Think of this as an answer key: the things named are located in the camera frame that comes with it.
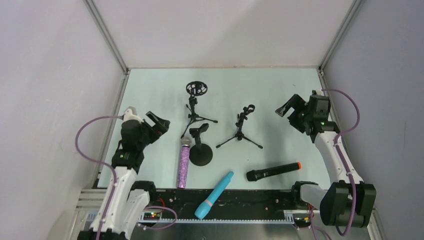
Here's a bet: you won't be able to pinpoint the clip tripod mic stand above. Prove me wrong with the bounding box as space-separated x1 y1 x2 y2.
216 104 264 149

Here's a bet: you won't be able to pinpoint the light blue microphone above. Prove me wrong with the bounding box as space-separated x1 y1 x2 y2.
194 171 234 220

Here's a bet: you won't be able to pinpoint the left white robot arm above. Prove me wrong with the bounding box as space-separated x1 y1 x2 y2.
77 107 170 240

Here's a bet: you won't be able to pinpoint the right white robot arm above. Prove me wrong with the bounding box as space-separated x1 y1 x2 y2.
275 93 377 228

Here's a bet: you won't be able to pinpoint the round base mic stand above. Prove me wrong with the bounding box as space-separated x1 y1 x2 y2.
189 123 213 167

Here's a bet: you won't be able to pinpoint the purple glitter microphone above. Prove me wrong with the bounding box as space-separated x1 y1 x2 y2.
176 136 192 189

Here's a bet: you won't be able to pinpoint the black microphone orange tip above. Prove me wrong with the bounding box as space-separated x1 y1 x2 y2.
246 162 302 182

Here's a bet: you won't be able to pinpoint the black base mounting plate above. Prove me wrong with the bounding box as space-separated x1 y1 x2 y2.
127 188 311 221

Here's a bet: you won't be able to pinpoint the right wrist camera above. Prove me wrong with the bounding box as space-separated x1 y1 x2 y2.
307 90 331 122

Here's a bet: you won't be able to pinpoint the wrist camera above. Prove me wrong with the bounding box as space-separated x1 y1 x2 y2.
122 106 144 123
307 90 331 122

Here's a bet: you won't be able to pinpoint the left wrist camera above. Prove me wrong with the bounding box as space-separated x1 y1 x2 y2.
122 106 144 123

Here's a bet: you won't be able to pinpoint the shock mount tripod stand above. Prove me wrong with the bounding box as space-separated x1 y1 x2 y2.
180 81 219 139

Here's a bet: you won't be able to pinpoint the slotted cable duct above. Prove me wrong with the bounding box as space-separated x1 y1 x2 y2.
86 211 296 225

